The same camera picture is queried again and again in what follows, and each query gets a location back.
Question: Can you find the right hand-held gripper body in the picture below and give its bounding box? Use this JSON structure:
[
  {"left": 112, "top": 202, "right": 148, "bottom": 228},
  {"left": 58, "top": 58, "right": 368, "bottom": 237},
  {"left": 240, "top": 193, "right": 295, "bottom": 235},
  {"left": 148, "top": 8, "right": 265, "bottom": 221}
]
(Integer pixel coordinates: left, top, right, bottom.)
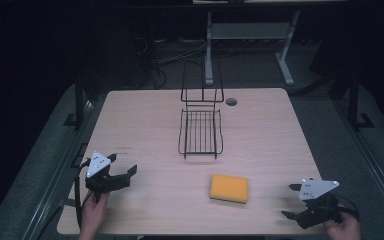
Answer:
[{"left": 294, "top": 178, "right": 343, "bottom": 231}]

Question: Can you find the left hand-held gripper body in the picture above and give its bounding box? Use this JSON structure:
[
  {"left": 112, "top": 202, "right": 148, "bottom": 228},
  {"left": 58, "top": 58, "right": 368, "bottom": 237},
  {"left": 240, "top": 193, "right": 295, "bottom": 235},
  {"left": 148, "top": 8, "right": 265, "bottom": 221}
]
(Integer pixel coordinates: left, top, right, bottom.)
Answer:
[{"left": 84, "top": 150, "right": 131, "bottom": 203}]

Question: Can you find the person's right hand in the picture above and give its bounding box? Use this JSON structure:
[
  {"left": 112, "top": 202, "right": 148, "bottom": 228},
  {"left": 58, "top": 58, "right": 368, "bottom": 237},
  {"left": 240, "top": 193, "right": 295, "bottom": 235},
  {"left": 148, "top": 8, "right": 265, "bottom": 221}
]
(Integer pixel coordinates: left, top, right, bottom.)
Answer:
[{"left": 323, "top": 203, "right": 363, "bottom": 240}]

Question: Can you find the person's left hand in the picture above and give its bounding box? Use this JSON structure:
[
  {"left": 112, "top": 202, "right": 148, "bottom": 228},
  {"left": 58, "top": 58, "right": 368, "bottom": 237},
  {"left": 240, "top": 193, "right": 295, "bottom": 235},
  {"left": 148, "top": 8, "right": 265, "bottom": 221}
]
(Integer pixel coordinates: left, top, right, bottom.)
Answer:
[{"left": 77, "top": 191, "right": 111, "bottom": 240}]

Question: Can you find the yellow sponge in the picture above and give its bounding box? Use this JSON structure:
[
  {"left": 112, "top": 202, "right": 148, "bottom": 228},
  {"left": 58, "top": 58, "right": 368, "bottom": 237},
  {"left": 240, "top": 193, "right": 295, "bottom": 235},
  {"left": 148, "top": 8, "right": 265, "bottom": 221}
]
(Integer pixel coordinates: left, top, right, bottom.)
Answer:
[{"left": 209, "top": 173, "right": 250, "bottom": 205}]

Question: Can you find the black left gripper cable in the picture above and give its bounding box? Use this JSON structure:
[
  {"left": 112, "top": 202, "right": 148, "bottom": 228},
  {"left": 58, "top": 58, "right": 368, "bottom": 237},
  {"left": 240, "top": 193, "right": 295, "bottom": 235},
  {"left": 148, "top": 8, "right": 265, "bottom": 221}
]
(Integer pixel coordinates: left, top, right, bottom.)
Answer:
[{"left": 73, "top": 158, "right": 93, "bottom": 228}]

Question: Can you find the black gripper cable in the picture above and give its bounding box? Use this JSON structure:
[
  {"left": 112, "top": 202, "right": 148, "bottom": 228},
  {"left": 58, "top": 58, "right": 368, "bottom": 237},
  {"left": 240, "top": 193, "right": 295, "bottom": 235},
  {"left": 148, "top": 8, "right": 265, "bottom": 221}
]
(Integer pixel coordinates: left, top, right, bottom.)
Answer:
[
  {"left": 73, "top": 158, "right": 93, "bottom": 228},
  {"left": 332, "top": 193, "right": 361, "bottom": 222}
]

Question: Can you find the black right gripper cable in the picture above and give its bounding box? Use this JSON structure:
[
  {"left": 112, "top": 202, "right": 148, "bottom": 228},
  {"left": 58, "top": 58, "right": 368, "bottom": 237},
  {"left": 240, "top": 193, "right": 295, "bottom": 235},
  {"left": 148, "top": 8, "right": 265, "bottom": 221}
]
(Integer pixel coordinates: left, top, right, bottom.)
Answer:
[{"left": 332, "top": 193, "right": 361, "bottom": 222}]

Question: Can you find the aluminium floor rail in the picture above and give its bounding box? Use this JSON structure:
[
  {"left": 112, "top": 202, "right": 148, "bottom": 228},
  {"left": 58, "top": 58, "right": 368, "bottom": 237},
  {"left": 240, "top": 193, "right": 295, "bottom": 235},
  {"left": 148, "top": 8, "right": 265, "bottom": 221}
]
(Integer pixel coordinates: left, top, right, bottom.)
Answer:
[
  {"left": 332, "top": 99, "right": 384, "bottom": 232},
  {"left": 22, "top": 99, "right": 95, "bottom": 240}
]

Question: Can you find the black metal post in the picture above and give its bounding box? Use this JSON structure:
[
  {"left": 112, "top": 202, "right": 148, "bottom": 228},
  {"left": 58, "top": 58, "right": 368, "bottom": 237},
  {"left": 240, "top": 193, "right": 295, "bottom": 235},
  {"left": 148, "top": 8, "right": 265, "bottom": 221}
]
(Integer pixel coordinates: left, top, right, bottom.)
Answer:
[
  {"left": 347, "top": 70, "right": 376, "bottom": 131},
  {"left": 63, "top": 70, "right": 87, "bottom": 128}
]

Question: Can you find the black wire rack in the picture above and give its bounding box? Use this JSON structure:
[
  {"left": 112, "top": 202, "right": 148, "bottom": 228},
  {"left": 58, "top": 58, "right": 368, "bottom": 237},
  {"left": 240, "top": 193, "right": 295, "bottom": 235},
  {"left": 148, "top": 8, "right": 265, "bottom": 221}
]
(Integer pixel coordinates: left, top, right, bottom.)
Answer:
[{"left": 177, "top": 61, "right": 225, "bottom": 161}]

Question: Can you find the bundle of floor cables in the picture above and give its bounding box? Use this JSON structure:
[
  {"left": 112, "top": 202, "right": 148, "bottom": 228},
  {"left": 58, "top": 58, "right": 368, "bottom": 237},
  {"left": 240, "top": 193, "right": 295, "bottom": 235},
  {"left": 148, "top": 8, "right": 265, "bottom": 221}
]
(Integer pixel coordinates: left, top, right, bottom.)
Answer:
[{"left": 133, "top": 35, "right": 212, "bottom": 90}]

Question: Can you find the white metal desk frame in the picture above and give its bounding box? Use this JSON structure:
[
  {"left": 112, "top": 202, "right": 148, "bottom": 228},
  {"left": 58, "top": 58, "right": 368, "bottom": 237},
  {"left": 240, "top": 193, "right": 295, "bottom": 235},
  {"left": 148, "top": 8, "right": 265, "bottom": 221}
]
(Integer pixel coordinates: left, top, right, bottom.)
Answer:
[{"left": 203, "top": 9, "right": 301, "bottom": 87}]

